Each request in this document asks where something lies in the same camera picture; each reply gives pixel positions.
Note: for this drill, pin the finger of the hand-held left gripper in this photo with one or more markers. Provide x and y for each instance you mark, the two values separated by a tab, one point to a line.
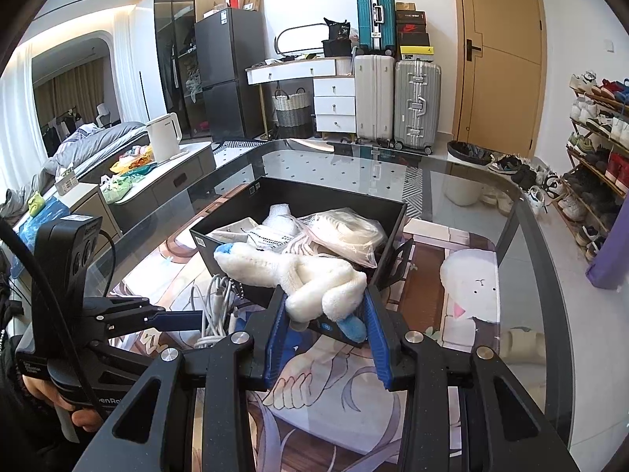
179	321

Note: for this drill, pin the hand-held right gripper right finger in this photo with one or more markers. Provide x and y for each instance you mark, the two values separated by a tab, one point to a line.
381	346

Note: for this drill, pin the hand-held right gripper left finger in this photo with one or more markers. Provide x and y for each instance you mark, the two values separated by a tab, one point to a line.
274	341

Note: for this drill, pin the white and blue plush toy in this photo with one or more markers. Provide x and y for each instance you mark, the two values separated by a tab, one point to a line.
314	285

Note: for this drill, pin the white printed packet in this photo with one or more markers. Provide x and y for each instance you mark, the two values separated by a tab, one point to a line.
250	236

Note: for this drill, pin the clear bag of white cloth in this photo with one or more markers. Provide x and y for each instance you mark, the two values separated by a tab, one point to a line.
344	231

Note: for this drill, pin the white foam wrap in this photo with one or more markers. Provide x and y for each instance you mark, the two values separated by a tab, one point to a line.
280	219

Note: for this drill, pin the black cardboard box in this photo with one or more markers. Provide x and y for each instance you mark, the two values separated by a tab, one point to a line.
354	196

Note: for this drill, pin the person's left forearm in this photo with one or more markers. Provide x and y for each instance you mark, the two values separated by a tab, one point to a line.
24	437

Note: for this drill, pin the person's left hand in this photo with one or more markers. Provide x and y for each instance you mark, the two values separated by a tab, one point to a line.
83	420

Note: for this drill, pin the grey drawer cabinet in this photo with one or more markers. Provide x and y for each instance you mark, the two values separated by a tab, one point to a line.
93	216

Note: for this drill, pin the printed cartoon table mat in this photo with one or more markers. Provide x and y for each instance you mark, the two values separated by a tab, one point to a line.
442	314

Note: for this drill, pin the black cardboard panel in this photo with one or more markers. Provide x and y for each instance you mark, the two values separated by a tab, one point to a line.
400	265

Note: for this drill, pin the pile of colourful packets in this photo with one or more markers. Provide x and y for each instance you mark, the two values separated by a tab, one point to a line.
130	164

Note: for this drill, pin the bed with grey blanket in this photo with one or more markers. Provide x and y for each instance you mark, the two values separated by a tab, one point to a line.
98	140

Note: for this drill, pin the grey low cabinet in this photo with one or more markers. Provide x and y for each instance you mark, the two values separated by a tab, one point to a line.
172	177

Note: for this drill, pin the beige slipper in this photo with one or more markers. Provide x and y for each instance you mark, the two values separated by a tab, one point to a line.
526	344

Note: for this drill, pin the white electric kettle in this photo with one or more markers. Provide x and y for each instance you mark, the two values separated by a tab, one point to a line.
164	137

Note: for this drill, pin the white trash bin black liner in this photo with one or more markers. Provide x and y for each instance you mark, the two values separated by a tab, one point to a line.
467	177

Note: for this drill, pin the pile of loose shoes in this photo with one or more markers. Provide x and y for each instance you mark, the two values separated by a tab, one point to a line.
526	179

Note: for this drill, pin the woven laundry basket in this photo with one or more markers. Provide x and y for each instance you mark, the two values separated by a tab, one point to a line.
292	113

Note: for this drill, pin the dark glass wardrobe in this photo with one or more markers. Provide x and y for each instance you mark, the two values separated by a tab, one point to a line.
172	49

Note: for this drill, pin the silver suitcase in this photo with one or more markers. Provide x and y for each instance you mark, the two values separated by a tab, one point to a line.
417	105

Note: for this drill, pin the white dresser desk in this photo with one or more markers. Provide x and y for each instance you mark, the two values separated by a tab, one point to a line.
334	103

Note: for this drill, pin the white suitcase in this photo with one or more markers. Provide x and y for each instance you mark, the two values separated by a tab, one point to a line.
374	101

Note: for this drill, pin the dark grey refrigerator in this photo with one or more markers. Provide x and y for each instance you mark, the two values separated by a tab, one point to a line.
231	73

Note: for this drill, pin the wooden shoe rack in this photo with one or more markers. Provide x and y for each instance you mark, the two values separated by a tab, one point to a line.
572	155

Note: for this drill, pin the wooden door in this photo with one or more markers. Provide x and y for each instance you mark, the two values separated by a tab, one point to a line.
506	83

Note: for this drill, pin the yellow and black shoe box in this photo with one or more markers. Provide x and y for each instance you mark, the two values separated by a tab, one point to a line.
416	55

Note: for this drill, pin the oval mirror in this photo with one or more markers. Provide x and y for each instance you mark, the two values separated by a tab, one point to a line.
304	39

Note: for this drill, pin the black bag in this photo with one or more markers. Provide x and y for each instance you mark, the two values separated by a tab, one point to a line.
339	39

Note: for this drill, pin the collection of assorted shoes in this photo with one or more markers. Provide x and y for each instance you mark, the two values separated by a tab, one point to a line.
604	123

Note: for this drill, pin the red and black shoe box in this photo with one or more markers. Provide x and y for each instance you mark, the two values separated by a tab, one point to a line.
412	28

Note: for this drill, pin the teal suitcase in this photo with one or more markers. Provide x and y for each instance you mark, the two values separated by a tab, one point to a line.
376	19

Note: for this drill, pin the brown shoe box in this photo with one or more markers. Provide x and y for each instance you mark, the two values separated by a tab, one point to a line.
405	7

